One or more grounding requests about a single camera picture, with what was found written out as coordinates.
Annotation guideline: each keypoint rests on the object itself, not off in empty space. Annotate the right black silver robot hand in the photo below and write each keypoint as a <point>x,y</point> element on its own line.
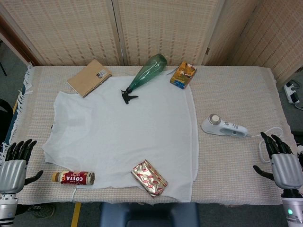
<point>286,170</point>

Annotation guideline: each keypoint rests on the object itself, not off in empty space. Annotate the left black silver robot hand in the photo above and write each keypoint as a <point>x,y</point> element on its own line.
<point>13,175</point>

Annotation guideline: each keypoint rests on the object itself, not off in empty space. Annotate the white handheld steam iron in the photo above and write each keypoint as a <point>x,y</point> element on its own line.
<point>227,129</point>

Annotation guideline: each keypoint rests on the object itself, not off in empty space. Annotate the white t-shirt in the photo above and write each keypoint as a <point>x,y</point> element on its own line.
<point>118,132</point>

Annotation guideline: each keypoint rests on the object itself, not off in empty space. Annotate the black sneaker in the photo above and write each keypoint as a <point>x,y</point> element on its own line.
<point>42,211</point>

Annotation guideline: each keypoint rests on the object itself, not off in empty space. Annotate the red Costa coffee bottle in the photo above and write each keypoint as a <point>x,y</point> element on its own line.
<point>73,177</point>

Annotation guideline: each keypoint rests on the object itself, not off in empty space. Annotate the black power adapter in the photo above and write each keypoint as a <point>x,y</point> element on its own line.
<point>295,98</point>

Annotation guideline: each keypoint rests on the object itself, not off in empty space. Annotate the white power strip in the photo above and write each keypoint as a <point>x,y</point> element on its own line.
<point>289,89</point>

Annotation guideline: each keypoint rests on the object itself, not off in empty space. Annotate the white towel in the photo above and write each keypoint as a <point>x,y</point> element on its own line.
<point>236,99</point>

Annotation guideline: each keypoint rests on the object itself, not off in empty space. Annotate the brown spiral notebook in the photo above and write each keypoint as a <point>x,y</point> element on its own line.
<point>87,78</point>

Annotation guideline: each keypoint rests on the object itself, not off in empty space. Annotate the gold Lipton tea packet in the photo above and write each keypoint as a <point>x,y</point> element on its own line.
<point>149,178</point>

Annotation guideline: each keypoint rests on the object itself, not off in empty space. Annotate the yellow orange carton box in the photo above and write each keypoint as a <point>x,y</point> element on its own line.
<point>183,75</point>

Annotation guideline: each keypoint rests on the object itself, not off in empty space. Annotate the woven folding screen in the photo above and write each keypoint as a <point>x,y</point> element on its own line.
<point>71,28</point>

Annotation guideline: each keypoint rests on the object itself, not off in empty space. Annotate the green spray bottle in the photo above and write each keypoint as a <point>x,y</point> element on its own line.
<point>146,71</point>

